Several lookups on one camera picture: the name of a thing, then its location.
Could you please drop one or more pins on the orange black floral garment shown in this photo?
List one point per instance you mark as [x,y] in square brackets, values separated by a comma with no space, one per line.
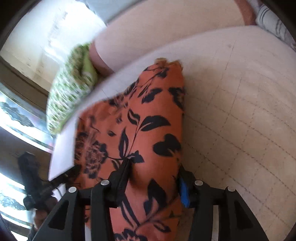
[143,124]

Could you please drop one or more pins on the pink bolster cushion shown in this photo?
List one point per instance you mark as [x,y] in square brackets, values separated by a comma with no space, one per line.
[152,24]

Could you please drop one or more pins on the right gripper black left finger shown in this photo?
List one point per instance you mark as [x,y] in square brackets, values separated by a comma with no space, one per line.
[118,182]

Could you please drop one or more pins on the person's left hand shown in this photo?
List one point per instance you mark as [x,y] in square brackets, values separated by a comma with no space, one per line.
[40,216]

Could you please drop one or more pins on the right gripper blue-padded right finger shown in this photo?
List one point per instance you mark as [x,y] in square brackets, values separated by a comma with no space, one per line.
[187,188]

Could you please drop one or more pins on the green white patterned pillow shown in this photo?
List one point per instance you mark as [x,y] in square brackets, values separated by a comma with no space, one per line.
[74,81]

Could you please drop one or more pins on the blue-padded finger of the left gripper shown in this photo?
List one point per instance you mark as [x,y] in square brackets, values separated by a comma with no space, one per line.
[65,178]

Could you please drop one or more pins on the striped grey white pillow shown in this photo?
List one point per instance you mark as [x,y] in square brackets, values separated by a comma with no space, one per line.
[269,21]

